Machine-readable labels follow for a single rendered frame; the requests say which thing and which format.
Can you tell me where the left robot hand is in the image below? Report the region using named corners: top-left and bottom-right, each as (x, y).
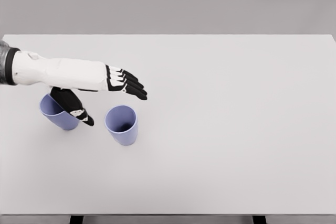
top-left (49, 59), bottom-right (148, 127)

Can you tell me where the blue plastic cup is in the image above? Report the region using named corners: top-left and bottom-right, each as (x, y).
top-left (39, 93), bottom-right (81, 131)
top-left (104, 105), bottom-right (139, 146)

